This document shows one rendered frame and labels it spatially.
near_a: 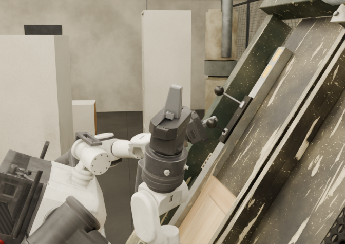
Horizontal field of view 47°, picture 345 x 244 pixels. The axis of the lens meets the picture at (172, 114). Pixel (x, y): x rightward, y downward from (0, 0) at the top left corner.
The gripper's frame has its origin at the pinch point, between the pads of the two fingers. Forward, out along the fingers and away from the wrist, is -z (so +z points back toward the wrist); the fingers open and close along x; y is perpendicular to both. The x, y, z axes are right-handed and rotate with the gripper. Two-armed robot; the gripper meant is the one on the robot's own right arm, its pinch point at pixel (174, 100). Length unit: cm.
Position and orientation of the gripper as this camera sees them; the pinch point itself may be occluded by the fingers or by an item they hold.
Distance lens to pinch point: 75.2
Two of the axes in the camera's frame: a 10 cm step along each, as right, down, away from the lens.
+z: -1.4, 9.0, 4.2
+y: 9.3, 2.6, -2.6
